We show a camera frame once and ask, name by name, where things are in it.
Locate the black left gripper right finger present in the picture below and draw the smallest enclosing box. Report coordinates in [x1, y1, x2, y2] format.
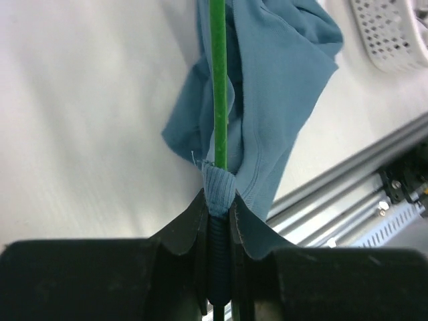
[229, 197, 427, 320]

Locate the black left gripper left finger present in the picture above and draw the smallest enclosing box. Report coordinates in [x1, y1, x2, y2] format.
[1, 193, 208, 320]

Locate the teal blue tank top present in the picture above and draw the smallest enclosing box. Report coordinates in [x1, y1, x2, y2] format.
[162, 1, 343, 220]

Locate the white plastic laundry basket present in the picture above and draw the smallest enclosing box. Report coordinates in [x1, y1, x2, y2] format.
[347, 0, 428, 75]

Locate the aluminium mounting rail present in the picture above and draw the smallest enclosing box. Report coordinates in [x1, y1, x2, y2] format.
[267, 115, 427, 253]

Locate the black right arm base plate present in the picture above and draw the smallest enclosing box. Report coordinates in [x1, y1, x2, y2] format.
[379, 139, 427, 209]

